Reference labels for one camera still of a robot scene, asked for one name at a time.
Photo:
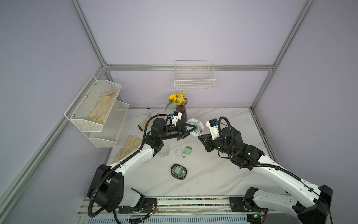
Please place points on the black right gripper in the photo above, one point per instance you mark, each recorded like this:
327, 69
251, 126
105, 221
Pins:
208, 138

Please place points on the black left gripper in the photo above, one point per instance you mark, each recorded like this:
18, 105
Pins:
181, 130

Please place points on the teal wall charger plug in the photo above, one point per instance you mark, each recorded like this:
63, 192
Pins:
191, 127

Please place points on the mint green dual usb charger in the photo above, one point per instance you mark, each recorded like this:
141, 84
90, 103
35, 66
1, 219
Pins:
188, 150

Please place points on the light green usb charger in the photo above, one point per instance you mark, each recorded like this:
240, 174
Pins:
178, 171

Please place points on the clear pouch with black zipper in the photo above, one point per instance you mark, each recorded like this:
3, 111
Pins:
184, 174

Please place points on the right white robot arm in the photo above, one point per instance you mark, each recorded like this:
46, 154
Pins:
309, 203

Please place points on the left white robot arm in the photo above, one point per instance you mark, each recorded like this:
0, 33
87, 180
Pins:
107, 190

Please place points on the cream knit work glove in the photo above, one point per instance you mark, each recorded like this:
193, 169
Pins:
141, 126

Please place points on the yellow leather work glove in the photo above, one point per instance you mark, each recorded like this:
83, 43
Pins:
130, 145

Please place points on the dark ribbed glass vase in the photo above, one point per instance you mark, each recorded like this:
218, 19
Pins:
182, 109

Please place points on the yellow flower bouquet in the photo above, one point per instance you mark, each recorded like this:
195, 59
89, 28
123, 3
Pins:
176, 99

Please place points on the lower white mesh shelf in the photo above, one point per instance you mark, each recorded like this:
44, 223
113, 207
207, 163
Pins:
112, 127

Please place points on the white mesh shelf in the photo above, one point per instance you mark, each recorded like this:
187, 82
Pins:
112, 127
80, 113

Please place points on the beige glove in shelf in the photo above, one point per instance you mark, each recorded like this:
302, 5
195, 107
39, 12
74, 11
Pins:
103, 107

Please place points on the upper white mesh shelf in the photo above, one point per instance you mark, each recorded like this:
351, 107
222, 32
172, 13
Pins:
80, 113

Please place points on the white wire wall basket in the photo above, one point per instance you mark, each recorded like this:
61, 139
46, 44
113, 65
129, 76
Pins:
193, 75

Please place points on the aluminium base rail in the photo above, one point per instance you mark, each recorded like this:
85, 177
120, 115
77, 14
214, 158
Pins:
187, 205

